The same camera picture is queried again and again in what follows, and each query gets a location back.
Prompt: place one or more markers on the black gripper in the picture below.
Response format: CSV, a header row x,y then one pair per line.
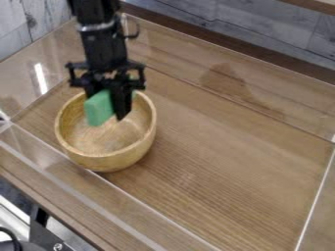
x,y
106,66

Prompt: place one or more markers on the green stick block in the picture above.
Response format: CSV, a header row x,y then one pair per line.
x,y
97,108

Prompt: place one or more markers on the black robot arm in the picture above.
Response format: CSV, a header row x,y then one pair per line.
x,y
93,12

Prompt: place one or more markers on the wooden bowl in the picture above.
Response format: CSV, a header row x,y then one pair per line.
x,y
109,147

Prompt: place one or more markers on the clear acrylic enclosure wall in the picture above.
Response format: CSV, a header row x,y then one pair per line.
x,y
238,175

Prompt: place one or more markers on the black table leg bracket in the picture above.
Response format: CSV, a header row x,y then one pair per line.
x,y
40,235

